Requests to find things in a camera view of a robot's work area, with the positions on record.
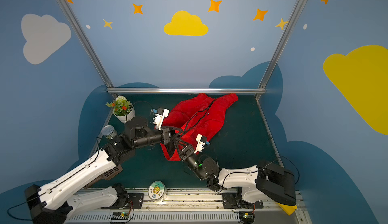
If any red zip jacket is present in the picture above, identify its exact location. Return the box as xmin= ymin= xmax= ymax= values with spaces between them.
xmin=163 ymin=94 xmax=238 ymax=149

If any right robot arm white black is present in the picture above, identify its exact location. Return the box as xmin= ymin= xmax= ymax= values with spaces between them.
xmin=173 ymin=139 xmax=297 ymax=206

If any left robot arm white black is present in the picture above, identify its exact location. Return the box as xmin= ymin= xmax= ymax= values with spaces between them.
xmin=25 ymin=116 xmax=182 ymax=224

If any potted plant white pot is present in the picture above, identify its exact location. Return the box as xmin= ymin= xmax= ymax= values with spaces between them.
xmin=106 ymin=96 xmax=135 ymax=123

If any round green white tape roll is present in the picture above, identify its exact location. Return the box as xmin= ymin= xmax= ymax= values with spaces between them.
xmin=148 ymin=181 xmax=166 ymax=202

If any small metal tin can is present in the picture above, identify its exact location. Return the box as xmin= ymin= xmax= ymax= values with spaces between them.
xmin=101 ymin=125 xmax=118 ymax=140

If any right small circuit board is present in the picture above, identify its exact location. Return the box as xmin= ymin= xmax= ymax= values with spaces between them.
xmin=238 ymin=212 xmax=255 ymax=224

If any small circuit board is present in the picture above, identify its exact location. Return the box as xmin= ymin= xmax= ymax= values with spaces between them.
xmin=110 ymin=212 xmax=130 ymax=224
xmin=238 ymin=212 xmax=255 ymax=224

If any left small circuit board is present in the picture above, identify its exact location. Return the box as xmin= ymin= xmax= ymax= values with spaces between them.
xmin=110 ymin=212 xmax=130 ymax=224

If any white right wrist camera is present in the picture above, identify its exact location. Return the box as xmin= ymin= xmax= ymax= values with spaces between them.
xmin=194 ymin=134 xmax=210 ymax=154

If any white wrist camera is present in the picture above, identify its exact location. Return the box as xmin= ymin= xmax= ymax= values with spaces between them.
xmin=194 ymin=134 xmax=210 ymax=154
xmin=153 ymin=107 xmax=169 ymax=130

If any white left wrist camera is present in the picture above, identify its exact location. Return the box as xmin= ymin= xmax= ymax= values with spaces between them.
xmin=153 ymin=107 xmax=169 ymax=130

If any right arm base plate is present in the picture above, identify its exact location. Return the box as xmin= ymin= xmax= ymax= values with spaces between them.
xmin=222 ymin=193 xmax=264 ymax=209

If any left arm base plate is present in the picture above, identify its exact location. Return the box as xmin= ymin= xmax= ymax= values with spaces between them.
xmin=101 ymin=193 xmax=144 ymax=210

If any aluminium frame back rail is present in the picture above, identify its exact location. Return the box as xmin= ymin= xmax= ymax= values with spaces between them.
xmin=107 ymin=88 xmax=266 ymax=94

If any aluminium frame left post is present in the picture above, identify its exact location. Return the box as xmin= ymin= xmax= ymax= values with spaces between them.
xmin=56 ymin=0 xmax=114 ymax=88

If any aluminium frame post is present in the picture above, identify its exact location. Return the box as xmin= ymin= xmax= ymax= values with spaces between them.
xmin=258 ymin=0 xmax=308 ymax=94
xmin=56 ymin=0 xmax=114 ymax=88

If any aluminium frame right post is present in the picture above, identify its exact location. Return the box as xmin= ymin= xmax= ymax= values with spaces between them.
xmin=258 ymin=0 xmax=308 ymax=94

